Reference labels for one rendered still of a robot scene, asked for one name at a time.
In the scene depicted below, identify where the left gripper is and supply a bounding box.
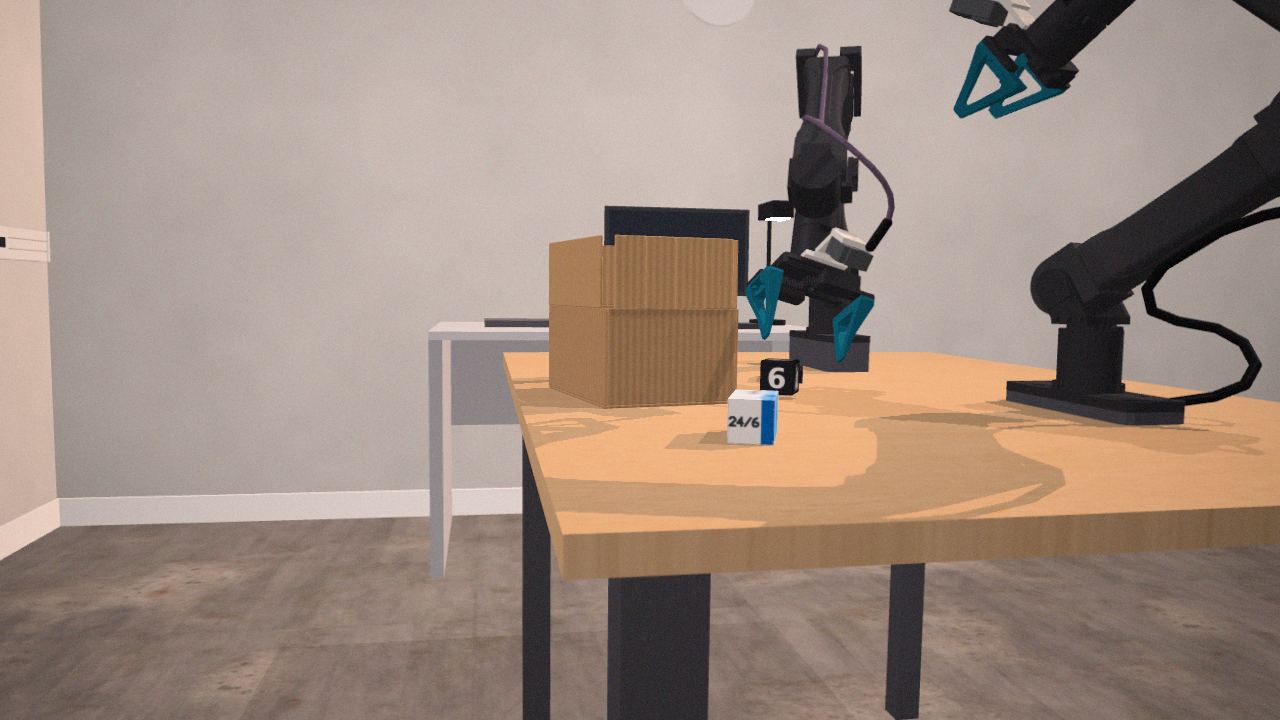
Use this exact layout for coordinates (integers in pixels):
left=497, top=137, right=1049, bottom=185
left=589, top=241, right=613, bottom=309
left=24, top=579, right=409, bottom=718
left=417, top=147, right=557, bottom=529
left=954, top=0, right=1107, bottom=119

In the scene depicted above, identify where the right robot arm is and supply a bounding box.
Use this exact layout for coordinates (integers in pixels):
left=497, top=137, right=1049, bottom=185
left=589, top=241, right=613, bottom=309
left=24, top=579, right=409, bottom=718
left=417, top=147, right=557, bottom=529
left=787, top=46, right=873, bottom=343

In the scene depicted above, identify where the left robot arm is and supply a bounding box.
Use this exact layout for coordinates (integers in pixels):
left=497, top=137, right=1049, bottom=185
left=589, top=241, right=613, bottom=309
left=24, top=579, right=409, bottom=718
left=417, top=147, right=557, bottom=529
left=1006, top=92, right=1280, bottom=413

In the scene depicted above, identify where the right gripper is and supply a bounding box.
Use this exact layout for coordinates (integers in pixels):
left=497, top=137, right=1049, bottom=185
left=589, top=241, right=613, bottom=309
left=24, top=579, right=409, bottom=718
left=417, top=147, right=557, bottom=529
left=745, top=224, right=876, bottom=363

